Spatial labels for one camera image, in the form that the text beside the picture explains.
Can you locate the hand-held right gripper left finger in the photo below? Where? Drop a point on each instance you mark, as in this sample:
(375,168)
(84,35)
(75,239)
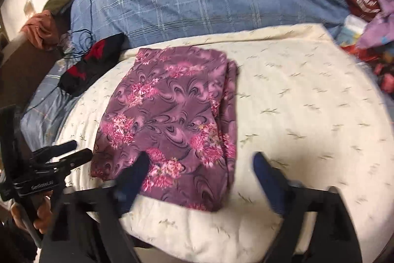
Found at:
(135,176)

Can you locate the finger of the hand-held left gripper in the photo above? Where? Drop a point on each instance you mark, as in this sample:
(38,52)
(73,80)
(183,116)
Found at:
(58,148)
(74,158)

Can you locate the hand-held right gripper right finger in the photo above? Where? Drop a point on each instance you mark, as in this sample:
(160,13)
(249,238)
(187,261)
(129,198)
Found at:
(267,176)

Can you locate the pink floral pants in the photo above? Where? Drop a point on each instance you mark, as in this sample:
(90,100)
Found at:
(172,109)

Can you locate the person's left hand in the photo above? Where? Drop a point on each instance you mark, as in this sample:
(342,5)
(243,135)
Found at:
(41,215)

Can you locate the wooden headboard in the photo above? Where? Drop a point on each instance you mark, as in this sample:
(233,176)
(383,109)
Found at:
(21,72)

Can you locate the black and red garment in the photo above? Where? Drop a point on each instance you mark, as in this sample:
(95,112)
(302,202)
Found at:
(92,65)

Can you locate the orange cloth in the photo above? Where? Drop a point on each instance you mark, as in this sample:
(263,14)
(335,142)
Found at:
(40,27)

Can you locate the olive green cloth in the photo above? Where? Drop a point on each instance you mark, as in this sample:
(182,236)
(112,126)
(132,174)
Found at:
(58,1)

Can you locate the dark cloth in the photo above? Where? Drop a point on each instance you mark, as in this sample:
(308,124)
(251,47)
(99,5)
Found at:
(381,72)

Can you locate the white and blue cloth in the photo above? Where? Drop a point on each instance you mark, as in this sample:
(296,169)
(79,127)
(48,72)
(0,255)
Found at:
(354,27)

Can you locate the purple cloth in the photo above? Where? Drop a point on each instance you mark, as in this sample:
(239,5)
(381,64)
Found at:
(381,32)

